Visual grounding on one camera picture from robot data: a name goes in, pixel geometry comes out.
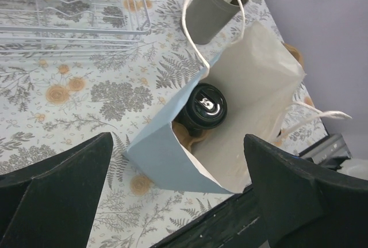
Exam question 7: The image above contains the light blue paper bag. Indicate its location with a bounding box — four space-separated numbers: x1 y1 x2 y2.
125 21 305 194

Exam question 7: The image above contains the grey straw holder cup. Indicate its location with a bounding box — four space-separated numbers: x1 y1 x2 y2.
186 0 240 45

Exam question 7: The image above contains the black coffee lid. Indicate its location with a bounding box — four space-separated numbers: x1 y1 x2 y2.
182 83 228 129

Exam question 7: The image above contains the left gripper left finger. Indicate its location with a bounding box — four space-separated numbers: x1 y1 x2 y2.
1 132 113 247

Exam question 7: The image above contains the floral table mat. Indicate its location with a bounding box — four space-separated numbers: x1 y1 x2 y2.
0 0 328 248

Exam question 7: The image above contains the dark coffee cup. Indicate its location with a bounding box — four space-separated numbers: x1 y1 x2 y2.
174 110 206 138

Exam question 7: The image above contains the brown cardboard cup carrier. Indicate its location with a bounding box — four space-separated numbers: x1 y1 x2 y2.
283 43 304 68

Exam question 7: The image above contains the white wire dish rack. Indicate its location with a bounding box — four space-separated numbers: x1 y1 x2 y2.
1 0 151 58

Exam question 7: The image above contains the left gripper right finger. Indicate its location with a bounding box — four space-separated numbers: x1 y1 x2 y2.
244 134 367 247

